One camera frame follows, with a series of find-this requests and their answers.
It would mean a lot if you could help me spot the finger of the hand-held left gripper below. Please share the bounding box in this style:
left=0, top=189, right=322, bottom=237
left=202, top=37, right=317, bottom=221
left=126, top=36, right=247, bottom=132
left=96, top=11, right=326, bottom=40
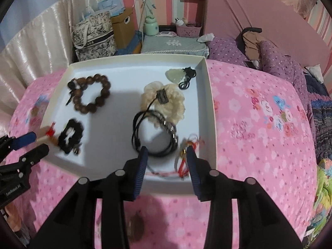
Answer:
left=18, top=143, right=50, bottom=166
left=0, top=132, right=37, bottom=151

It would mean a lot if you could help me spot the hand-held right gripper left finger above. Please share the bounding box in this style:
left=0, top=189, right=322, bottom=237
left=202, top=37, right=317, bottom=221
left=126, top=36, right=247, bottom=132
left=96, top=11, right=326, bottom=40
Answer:
left=28, top=146, right=149, bottom=249

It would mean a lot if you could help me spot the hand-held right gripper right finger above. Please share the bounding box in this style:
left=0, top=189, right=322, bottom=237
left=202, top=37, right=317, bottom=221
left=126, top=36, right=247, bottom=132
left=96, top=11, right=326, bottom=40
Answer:
left=185, top=145, right=304, bottom=249

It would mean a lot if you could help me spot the red string charm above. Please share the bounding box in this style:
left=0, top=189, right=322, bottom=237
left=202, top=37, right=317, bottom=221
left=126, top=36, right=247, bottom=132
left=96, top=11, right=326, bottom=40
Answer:
left=153, top=133, right=205, bottom=181

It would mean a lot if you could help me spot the black cord bracelet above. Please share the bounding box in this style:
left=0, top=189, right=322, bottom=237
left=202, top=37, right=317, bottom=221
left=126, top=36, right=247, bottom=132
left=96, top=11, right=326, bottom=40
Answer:
left=132, top=89, right=179, bottom=157

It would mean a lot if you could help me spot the black scrunchie bracelet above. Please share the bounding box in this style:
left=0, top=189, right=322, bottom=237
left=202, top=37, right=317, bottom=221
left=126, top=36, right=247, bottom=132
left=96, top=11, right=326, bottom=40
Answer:
left=57, top=119, right=85, bottom=156

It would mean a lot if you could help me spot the brown stone pendant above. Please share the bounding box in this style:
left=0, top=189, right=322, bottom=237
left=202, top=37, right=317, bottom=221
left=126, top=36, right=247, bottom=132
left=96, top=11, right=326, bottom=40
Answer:
left=126, top=211, right=146, bottom=240

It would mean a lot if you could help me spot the cream scrunchie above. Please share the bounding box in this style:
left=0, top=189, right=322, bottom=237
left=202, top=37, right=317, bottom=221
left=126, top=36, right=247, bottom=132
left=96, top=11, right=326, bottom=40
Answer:
left=141, top=82, right=186, bottom=125

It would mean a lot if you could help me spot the white shallow tray box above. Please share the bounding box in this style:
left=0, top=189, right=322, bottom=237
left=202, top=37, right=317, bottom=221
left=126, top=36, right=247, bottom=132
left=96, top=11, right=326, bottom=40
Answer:
left=39, top=54, right=218, bottom=195

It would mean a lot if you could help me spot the dark wooden bead bracelet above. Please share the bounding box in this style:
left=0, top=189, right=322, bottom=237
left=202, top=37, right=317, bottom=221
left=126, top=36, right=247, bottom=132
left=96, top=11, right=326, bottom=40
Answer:
left=66, top=74, right=111, bottom=113

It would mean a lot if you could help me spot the jade pendant with black cord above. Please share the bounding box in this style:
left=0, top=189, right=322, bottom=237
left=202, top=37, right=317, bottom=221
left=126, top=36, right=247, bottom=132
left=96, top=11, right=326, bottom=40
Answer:
left=165, top=67, right=198, bottom=89

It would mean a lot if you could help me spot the person's left hand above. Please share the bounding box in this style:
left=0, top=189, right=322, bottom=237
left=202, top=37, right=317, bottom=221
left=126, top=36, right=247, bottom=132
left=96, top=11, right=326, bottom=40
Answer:
left=5, top=202, right=22, bottom=232

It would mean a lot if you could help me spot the red knot ornament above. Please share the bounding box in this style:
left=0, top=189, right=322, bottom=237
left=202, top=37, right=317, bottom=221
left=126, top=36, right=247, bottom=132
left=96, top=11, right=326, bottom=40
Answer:
left=45, top=122, right=57, bottom=138

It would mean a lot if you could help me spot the pink floral bedsheet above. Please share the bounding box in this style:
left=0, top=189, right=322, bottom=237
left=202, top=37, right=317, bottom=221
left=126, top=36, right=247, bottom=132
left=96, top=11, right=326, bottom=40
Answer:
left=5, top=60, right=319, bottom=249

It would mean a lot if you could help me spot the white satin curtain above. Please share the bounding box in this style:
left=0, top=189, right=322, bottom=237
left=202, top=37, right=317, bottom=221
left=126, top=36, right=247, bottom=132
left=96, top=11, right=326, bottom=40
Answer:
left=0, top=0, right=76, bottom=89

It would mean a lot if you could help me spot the black and white tote bag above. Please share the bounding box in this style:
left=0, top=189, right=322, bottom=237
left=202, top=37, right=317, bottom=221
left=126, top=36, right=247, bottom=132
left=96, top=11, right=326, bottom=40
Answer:
left=71, top=11, right=117, bottom=61

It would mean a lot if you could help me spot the blue cloth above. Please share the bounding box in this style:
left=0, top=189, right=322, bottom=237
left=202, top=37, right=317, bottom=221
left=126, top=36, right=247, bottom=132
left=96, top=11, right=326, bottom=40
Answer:
left=117, top=31, right=144, bottom=55

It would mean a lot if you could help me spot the grey-blue nightstand cloth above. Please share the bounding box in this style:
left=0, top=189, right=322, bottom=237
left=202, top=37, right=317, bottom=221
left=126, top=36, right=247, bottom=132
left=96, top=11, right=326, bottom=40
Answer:
left=141, top=35, right=209, bottom=57

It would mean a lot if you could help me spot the green cartoon blanket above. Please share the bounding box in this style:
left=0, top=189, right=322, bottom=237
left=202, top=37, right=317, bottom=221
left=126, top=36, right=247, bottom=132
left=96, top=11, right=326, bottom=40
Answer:
left=306, top=158, right=332, bottom=239

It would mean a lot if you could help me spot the white tissue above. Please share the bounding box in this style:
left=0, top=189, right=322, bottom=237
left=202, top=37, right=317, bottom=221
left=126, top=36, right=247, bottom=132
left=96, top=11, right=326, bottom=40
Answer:
left=197, top=33, right=215, bottom=43

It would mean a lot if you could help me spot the purple dotted quilt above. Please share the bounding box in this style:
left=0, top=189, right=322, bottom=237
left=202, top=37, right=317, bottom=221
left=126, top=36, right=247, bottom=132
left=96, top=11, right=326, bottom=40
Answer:
left=207, top=36, right=312, bottom=104

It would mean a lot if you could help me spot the dark patterned blanket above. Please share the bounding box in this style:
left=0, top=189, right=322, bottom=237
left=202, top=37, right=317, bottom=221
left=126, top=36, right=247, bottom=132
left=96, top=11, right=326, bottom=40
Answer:
left=303, top=73, right=332, bottom=161

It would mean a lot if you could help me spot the brown cardboard box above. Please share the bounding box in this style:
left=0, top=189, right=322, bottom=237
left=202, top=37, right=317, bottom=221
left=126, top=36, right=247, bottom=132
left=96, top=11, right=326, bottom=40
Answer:
left=110, top=8, right=138, bottom=50

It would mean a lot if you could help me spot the pink plastic basket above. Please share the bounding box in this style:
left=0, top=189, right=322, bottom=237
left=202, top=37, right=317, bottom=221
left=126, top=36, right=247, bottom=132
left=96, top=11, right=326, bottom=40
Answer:
left=176, top=23, right=202, bottom=37

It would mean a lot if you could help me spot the brown clothing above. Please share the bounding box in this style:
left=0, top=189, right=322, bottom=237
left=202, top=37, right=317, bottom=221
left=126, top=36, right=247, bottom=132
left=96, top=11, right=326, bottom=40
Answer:
left=242, top=27, right=267, bottom=57

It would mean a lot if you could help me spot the mint green bottle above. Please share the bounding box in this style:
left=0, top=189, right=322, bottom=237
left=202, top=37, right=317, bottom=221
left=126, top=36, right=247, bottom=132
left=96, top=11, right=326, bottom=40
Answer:
left=144, top=16, right=159, bottom=36

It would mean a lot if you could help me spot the white cloth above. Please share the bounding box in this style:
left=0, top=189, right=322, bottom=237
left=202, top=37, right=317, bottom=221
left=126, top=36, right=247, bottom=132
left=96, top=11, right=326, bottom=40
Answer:
left=305, top=65, right=325, bottom=82

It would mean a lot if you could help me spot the light blue paper bag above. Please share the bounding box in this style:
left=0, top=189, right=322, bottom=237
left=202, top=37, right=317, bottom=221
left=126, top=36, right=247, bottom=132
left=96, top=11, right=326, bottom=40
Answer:
left=97, top=0, right=125, bottom=16

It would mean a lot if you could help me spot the pink headboard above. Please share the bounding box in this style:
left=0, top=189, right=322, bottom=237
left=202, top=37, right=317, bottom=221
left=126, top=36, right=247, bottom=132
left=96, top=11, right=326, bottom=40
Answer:
left=205, top=0, right=330, bottom=68

